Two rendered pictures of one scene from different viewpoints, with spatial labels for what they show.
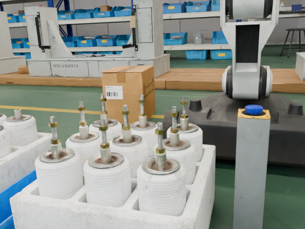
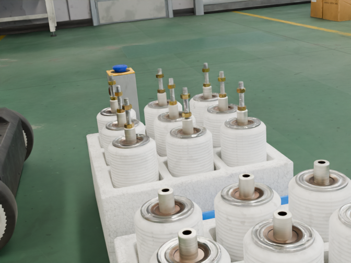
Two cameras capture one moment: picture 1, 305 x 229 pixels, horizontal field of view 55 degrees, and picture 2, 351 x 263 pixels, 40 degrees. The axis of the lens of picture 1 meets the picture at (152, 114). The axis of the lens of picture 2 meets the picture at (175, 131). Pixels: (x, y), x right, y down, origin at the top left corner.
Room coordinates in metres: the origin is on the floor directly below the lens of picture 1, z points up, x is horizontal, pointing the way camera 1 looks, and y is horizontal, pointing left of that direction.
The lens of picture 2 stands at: (1.20, 0.95, 0.57)
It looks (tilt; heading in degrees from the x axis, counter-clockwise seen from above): 19 degrees down; 240
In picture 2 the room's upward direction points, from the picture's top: 5 degrees counter-clockwise
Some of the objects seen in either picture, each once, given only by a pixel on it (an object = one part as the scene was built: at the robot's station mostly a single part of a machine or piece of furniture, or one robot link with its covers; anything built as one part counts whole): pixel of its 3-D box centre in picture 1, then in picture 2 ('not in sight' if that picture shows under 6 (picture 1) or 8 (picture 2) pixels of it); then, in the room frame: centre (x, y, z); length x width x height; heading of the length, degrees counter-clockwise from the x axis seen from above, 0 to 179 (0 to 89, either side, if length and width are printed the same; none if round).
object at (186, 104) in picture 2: (82, 116); (186, 106); (0.71, 0.18, 0.31); 0.01 x 0.01 x 0.08
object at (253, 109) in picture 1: (253, 110); (119, 69); (0.66, -0.24, 0.32); 0.04 x 0.04 x 0.02
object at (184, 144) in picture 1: (174, 144); (162, 104); (0.64, -0.05, 0.25); 0.08 x 0.08 x 0.01
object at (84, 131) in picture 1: (84, 132); (187, 126); (0.71, 0.18, 0.26); 0.02 x 0.02 x 0.03
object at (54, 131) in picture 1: (54, 133); (241, 99); (0.60, 0.21, 0.30); 0.01 x 0.01 x 0.08
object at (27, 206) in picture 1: (131, 199); (179, 181); (0.68, 0.06, 0.09); 0.39 x 0.39 x 0.18; 72
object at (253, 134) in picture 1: (249, 174); (126, 126); (0.66, -0.24, 0.16); 0.07 x 0.07 x 0.31; 72
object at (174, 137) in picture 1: (174, 139); (162, 99); (0.64, -0.05, 0.26); 0.02 x 0.02 x 0.03
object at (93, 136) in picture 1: (84, 137); (188, 132); (0.71, 0.18, 0.25); 0.08 x 0.08 x 0.01
